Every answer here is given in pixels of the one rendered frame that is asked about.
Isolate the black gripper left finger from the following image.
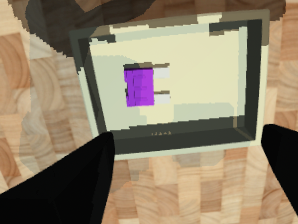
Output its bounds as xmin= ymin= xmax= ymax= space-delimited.
xmin=0 ymin=132 xmax=116 ymax=224

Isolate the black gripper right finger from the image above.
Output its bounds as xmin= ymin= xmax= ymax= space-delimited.
xmin=261 ymin=124 xmax=298 ymax=216

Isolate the white shallow tray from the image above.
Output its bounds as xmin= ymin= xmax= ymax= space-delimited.
xmin=68 ymin=8 xmax=270 ymax=161

